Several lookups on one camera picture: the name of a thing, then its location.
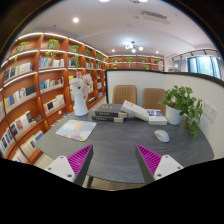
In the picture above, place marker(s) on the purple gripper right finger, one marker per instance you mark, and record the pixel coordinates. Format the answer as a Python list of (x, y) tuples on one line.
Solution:
[(154, 166)]

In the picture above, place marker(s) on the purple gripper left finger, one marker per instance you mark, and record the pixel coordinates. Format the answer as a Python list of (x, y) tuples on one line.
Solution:
[(74, 167)]

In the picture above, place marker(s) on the white computer mouse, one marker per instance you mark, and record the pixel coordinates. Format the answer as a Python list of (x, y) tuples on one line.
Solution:
[(162, 135)]

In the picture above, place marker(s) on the colourful map mouse pad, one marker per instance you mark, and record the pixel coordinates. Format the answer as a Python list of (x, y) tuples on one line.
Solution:
[(76, 130)]

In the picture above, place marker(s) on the blue white book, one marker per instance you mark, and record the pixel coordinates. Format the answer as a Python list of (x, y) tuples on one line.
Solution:
[(156, 117)]

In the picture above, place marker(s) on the lower dark hardcover book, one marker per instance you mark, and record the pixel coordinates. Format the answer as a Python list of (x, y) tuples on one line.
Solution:
[(107, 118)]

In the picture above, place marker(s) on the dark hardcover book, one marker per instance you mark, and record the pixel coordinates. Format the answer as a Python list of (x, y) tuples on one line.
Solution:
[(107, 118), (111, 110)]

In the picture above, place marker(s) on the open white book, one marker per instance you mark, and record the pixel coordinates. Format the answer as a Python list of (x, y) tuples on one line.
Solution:
[(135, 110)]

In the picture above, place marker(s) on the upper dark hardcover book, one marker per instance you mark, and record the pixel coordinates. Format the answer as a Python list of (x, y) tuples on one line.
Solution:
[(111, 110)]

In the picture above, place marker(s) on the right tan chair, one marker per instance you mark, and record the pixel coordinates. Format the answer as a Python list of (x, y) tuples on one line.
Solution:
[(151, 98)]

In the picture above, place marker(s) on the tan chair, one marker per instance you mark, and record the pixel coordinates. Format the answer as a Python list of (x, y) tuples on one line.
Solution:
[(151, 98), (124, 92)]

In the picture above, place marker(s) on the green potted plant white pot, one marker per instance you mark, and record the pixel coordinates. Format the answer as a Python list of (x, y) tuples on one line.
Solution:
[(180, 98)]

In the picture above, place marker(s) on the left tan chair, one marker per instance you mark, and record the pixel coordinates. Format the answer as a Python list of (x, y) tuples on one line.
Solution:
[(124, 92)]

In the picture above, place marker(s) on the white vase with flowers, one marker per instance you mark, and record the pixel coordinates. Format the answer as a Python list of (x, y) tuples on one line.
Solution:
[(80, 87)]

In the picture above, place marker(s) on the orange wooden bookshelf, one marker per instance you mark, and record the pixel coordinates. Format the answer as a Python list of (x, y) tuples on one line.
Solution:
[(34, 88)]

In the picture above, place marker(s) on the white partition panel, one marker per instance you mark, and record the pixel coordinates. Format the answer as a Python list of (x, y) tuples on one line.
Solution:
[(199, 97)]

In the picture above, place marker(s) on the window with curtain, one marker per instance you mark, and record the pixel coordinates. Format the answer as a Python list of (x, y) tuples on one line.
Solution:
[(207, 65)]

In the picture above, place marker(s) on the ceiling chandelier lamp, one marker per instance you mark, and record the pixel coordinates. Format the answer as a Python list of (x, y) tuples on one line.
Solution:
[(133, 47)]

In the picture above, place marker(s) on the ceiling air vent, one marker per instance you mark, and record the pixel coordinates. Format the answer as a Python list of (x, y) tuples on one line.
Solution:
[(155, 17)]

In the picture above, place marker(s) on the white wall socket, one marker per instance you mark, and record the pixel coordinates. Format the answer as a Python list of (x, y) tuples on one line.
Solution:
[(209, 111)]

